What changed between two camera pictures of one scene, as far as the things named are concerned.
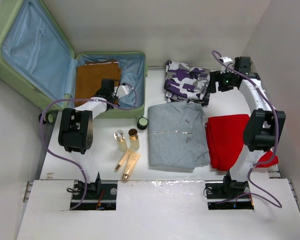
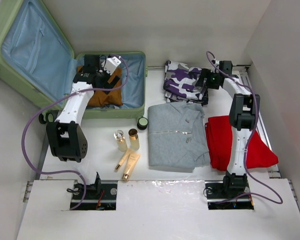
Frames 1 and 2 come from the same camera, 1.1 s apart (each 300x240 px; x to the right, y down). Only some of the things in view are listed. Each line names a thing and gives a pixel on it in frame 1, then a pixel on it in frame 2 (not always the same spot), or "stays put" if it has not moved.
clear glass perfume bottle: (121, 142) stays put
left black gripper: (114, 97) -> (106, 84)
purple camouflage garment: (183, 83) stays put
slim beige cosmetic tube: (123, 158) stays put
